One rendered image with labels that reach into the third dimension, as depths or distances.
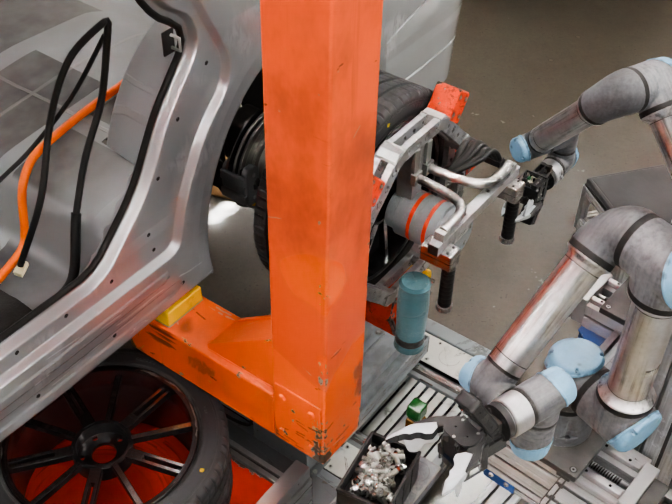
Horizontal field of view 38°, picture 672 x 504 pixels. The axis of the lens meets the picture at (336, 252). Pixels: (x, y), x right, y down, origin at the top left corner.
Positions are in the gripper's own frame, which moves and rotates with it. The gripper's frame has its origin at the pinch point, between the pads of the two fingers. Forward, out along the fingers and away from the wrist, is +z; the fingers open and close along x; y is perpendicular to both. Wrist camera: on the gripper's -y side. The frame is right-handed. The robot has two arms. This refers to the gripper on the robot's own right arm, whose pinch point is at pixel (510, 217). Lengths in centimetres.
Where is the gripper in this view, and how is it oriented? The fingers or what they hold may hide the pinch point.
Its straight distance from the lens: 277.9
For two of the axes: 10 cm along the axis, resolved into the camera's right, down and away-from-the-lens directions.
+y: 0.2, -7.4, -6.7
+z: -5.9, 5.3, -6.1
